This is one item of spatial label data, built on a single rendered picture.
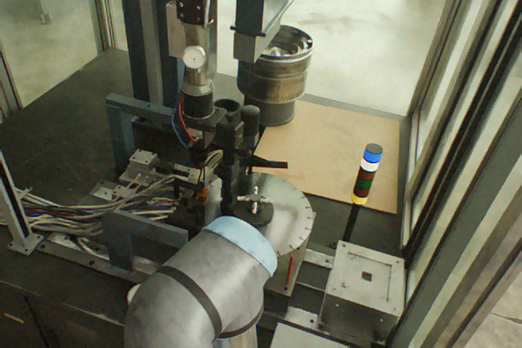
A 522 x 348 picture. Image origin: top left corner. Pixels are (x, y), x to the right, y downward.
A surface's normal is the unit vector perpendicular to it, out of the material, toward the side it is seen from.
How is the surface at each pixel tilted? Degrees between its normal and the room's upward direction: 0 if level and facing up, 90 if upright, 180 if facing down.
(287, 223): 0
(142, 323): 39
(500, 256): 90
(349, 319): 90
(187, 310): 29
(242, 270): 46
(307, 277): 0
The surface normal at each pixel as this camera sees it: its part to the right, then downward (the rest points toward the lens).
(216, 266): 0.30, -0.62
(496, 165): -0.31, 0.58
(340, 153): 0.07, -0.77
